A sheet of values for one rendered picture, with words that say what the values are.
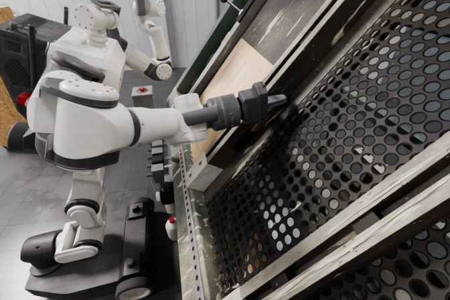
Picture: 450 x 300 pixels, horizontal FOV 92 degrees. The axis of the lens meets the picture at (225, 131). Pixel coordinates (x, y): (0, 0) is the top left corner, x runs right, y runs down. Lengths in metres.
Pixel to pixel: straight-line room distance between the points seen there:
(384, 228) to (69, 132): 0.46
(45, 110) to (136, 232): 1.29
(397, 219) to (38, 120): 0.53
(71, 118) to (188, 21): 3.81
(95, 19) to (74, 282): 1.35
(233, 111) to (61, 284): 1.41
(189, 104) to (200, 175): 0.29
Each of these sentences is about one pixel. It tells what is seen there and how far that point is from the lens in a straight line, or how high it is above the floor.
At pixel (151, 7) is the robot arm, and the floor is 1.41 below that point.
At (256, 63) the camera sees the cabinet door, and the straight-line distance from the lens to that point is 0.85.
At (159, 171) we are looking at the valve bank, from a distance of 1.11.
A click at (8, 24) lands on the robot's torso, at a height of 1.41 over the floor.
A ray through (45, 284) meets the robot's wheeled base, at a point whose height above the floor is 0.17.
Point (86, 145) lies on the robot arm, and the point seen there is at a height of 1.33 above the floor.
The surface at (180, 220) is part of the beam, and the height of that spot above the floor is 0.84.
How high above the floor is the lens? 1.55
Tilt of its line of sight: 37 degrees down
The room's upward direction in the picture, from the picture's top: straight up
